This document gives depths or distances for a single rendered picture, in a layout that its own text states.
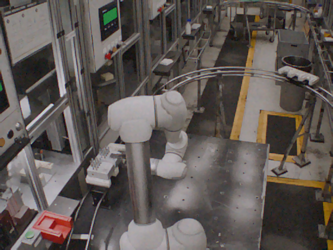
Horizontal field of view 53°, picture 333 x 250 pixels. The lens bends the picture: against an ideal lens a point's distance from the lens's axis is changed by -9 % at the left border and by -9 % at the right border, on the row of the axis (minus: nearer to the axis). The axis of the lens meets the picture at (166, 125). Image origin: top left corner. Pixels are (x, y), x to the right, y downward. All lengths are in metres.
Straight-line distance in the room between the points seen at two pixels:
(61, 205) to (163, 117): 0.74
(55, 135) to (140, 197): 0.82
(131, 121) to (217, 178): 0.99
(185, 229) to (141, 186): 0.28
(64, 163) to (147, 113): 0.84
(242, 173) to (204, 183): 0.27
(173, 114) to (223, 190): 0.88
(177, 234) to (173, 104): 0.57
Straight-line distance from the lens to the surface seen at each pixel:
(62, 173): 2.04
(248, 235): 1.95
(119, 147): 2.22
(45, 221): 1.73
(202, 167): 2.35
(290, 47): 4.98
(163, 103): 1.42
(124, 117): 1.42
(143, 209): 1.55
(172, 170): 1.92
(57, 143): 2.18
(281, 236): 2.88
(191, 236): 1.58
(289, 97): 4.43
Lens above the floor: 2.14
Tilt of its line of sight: 32 degrees down
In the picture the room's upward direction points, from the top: 2 degrees counter-clockwise
